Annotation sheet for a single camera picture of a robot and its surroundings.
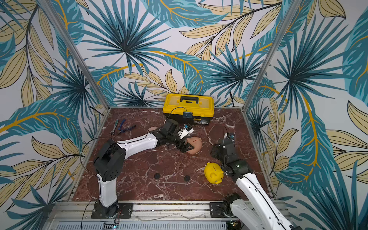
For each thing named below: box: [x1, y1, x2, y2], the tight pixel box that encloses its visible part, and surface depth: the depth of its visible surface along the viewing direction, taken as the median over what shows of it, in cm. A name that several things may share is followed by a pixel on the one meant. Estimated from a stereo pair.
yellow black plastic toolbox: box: [162, 93, 215, 126], surface depth 102 cm
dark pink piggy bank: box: [185, 136, 203, 155], surface depth 92 cm
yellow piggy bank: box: [204, 161, 225, 185], surface depth 80 cm
